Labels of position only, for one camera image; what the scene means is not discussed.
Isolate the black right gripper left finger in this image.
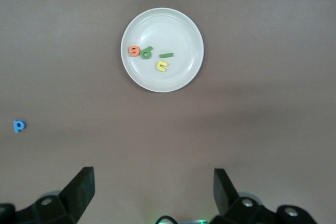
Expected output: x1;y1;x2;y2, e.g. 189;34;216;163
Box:
0;166;95;224

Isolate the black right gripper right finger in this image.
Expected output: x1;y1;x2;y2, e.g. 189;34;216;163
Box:
207;168;317;224

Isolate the yellow foam letter u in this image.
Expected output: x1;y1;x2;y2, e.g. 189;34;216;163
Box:
156;60;169;72

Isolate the orange foam letter e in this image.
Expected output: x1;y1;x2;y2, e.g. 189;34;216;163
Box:
128;45;141;57

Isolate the green foam letter p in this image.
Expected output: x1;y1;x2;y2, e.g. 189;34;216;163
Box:
140;46;153;60

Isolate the beige round plate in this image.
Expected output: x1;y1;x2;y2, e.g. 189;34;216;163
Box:
120;7;205;93

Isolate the brown table cover sheet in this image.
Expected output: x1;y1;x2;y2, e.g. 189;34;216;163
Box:
0;0;336;224

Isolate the blue foam letter p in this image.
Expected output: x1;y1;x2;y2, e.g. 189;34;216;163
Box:
13;120;27;134

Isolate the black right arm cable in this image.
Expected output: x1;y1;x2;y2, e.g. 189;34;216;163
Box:
155;215;181;224

